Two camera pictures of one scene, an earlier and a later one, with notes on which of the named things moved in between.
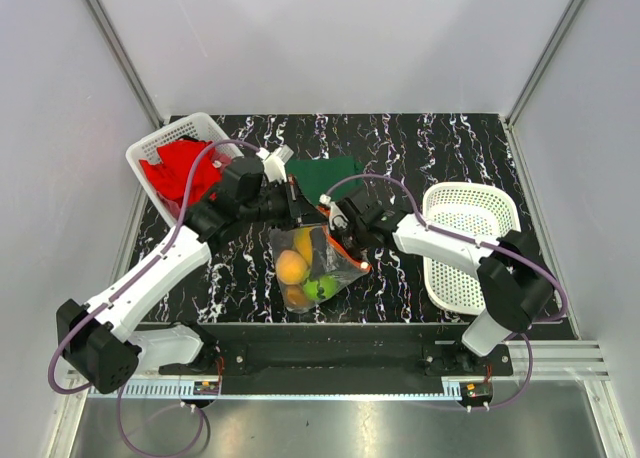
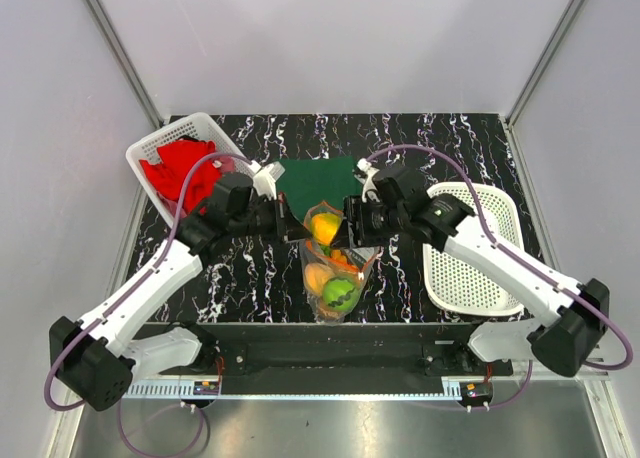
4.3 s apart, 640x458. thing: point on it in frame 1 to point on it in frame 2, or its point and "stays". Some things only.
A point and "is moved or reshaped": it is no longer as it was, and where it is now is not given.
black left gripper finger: [303, 209] to [292, 227]
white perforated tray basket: [485, 209] stays
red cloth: [170, 173] stays
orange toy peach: [291, 267] to [315, 276]
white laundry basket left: [196, 125] stays
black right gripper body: [354, 236] stays
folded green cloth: [315, 175] stays
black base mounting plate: [339, 360] stays
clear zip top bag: [310, 266] is moved or reshaped
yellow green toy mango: [304, 243] is moved or reshaped
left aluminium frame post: [102, 20] stays
